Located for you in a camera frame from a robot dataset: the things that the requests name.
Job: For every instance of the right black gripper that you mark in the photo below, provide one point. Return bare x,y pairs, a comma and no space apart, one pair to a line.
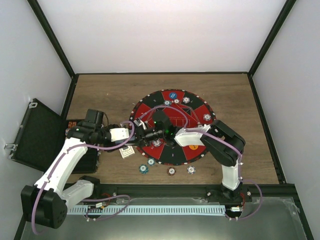
140,136

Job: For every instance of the green chip mat edge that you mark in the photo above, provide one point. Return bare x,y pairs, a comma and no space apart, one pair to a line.
151,162

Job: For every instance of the green poker chip stack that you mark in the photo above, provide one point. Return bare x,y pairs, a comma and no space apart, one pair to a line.
143,169

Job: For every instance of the green chips seat five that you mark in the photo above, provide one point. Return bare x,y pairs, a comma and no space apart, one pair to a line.
167,102

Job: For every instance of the orange brown poker chip stack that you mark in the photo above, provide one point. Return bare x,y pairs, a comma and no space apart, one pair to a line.
171,171

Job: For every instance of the blue small blind button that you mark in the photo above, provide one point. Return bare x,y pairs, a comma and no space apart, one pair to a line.
173,95

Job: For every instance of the blue white chips seat six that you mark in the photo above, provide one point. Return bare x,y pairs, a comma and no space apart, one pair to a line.
186,100

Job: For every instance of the blue white poker chip stack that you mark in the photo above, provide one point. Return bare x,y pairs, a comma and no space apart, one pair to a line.
191,170

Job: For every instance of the blue white chips seat eight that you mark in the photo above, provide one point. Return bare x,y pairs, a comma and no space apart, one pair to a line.
207,117

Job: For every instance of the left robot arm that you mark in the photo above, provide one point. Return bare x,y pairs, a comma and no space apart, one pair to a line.
47,201

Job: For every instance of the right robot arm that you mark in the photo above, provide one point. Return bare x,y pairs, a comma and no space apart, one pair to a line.
223,143

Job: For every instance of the white card box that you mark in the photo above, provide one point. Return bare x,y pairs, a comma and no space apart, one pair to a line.
126,152

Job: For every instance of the round red black poker mat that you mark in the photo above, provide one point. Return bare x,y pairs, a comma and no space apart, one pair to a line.
179,114

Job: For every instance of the orange big blind button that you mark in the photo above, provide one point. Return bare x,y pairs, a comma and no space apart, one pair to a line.
193,147

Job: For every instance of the black poker set case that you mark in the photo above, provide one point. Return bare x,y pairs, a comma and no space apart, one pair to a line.
40,137

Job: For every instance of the light blue slotted cable duct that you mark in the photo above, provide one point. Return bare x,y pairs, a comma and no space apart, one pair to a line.
157,210

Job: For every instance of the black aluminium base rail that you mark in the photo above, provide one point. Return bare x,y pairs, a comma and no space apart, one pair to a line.
212,192

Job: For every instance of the black frame post left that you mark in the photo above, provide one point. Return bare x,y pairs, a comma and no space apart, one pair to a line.
42,19

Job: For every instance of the black frame post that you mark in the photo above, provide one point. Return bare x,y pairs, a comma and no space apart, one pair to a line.
276,27
42,19

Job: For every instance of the black frame post right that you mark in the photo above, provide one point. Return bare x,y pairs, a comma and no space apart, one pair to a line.
276,27

